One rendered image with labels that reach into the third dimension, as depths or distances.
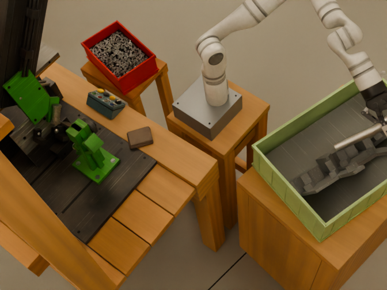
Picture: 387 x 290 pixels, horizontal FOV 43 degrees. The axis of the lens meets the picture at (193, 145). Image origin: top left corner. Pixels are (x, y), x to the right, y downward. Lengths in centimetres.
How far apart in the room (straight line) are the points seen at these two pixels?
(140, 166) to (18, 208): 91
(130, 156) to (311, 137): 74
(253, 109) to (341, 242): 65
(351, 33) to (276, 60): 183
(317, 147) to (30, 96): 113
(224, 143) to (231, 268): 89
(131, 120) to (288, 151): 67
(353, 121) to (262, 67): 136
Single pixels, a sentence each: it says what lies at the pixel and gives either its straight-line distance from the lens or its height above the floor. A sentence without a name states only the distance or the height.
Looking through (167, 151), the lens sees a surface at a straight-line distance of 197.
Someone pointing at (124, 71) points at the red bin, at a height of 87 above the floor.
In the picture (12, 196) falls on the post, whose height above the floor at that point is 170.
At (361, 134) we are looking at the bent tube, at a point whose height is 110.
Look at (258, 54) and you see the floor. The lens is 344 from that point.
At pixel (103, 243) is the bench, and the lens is 187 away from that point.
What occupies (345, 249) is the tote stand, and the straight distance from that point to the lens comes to 192.
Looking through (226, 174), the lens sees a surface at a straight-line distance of 216.
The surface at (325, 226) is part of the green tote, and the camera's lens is 176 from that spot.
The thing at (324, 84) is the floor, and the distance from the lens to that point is 330.
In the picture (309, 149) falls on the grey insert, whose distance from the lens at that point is 202.
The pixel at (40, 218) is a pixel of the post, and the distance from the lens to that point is 120.
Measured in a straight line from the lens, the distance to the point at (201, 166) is 191.
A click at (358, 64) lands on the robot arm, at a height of 138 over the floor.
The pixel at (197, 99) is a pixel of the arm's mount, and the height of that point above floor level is 94.
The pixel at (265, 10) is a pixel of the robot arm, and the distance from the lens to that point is 176.
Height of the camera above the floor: 258
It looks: 58 degrees down
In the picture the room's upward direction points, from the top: 11 degrees counter-clockwise
